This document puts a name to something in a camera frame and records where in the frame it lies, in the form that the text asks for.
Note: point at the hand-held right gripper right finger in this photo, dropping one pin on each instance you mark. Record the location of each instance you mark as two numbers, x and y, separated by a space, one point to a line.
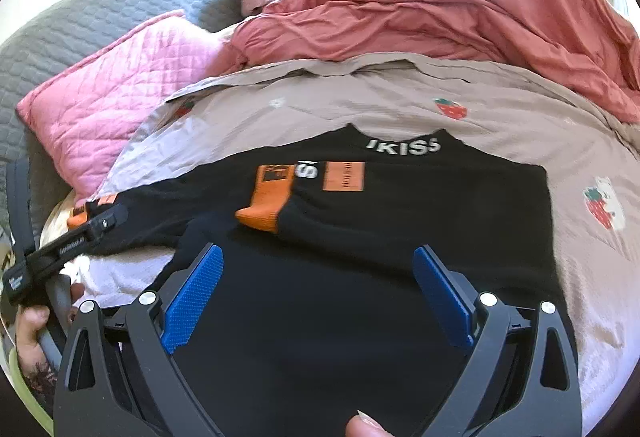
442 297

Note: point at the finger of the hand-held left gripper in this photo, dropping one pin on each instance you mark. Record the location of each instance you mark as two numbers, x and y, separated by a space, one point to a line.
105 223

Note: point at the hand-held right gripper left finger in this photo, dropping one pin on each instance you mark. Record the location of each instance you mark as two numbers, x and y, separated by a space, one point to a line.
195 297

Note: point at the black sweater with orange patches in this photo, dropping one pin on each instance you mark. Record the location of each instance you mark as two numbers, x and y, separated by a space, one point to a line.
350 292

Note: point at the person's left forearm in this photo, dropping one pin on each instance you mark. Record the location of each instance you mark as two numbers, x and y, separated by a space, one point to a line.
35 372

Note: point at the person's left hand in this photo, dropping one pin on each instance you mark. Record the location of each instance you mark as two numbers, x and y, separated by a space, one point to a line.
32 322

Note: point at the person's right hand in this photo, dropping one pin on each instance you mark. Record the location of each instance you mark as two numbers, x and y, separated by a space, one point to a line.
364 426

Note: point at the pink quilted pillow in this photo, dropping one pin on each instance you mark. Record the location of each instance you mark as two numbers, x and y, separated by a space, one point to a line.
120 97

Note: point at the person's green clothing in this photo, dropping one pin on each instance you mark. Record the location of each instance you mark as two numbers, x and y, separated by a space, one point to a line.
22 392

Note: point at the beige strawberry printed blanket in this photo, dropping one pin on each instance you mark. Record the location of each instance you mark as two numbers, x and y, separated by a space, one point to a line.
500 132

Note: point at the grey quilted headboard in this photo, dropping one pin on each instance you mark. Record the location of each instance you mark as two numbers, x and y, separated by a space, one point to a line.
100 2

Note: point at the salmon red duvet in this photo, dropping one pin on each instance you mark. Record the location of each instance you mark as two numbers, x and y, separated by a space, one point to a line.
450 7

